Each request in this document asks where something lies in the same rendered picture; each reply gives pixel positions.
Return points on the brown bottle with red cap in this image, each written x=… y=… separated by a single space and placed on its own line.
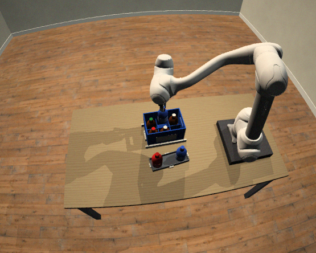
x=153 y=130

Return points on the blue bottle with grey label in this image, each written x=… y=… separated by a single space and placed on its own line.
x=181 y=153

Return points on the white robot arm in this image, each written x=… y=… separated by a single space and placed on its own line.
x=271 y=78

